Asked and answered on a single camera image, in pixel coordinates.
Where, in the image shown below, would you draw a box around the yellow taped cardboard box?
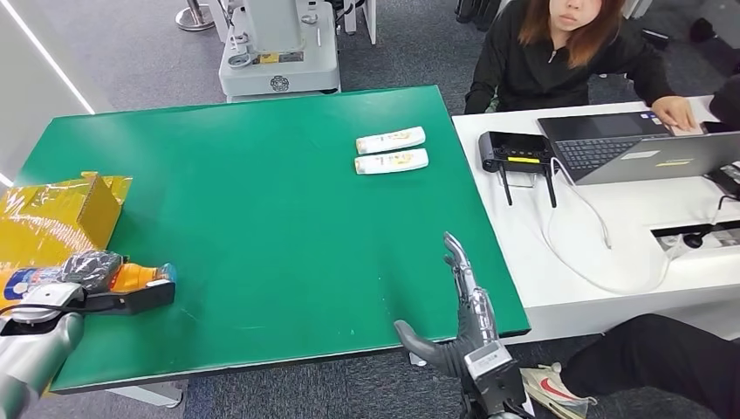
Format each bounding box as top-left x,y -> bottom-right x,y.
0,172 -> 133,278

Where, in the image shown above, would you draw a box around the black device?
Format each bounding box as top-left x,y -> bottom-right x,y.
706,163 -> 740,196

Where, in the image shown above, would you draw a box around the black left camera cable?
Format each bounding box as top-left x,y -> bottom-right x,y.
0,300 -> 88,318

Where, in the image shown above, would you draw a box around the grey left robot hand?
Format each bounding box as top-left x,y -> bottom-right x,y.
60,250 -> 126,293

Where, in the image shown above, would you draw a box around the desk socket recess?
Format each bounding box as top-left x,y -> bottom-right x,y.
651,220 -> 740,253

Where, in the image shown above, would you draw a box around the white cable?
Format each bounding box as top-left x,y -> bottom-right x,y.
541,157 -> 676,297

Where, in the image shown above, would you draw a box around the silver laptop lid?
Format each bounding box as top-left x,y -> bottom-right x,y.
575,131 -> 740,187

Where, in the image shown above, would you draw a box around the metal stanchion base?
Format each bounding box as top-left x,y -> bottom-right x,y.
174,0 -> 216,31

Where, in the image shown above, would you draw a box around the orange detergent bottle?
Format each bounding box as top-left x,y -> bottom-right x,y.
0,263 -> 177,311

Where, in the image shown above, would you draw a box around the white shampoo bottle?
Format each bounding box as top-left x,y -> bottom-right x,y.
353,148 -> 430,175
354,126 -> 428,155

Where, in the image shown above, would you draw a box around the white and red shoe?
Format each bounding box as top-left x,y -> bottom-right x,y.
520,362 -> 599,419

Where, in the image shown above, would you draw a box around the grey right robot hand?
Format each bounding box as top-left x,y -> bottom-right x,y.
394,232 -> 501,380

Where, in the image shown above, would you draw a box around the black controller with antennas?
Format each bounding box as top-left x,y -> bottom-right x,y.
478,130 -> 559,209

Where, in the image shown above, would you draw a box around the person's leg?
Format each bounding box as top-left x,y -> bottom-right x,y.
560,313 -> 740,419

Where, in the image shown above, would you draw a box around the black bags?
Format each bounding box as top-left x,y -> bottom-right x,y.
455,0 -> 498,31

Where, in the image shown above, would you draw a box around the person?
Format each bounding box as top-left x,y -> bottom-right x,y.
463,0 -> 698,132

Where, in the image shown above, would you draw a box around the white furniture leg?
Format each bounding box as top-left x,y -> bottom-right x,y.
344,0 -> 378,45

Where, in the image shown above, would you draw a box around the black open laptop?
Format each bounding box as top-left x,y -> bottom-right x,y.
538,109 -> 676,184

